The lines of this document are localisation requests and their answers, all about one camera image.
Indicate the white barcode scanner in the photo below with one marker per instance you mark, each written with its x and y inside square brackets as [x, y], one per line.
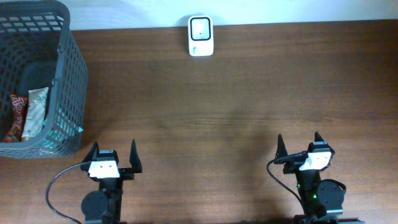
[200, 36]

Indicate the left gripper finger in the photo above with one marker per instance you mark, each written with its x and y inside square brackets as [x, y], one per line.
[134, 159]
[92, 154]

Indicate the white cream tube gold cap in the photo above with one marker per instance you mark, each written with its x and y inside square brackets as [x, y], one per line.
[35, 113]

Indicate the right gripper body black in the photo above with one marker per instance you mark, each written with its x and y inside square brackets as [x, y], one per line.
[290, 168]

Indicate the grey plastic mesh basket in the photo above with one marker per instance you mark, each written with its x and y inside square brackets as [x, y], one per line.
[39, 50]

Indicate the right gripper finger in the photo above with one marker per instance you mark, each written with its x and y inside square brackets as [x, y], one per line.
[318, 137]
[281, 149]

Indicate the red orange snack bar wrapper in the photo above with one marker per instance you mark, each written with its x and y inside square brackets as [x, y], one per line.
[19, 105]

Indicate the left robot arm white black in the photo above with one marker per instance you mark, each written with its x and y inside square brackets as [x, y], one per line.
[104, 205]

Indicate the teal snack packet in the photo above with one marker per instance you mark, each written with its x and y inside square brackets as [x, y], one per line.
[64, 129]

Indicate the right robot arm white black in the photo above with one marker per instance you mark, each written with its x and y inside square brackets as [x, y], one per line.
[321, 200]

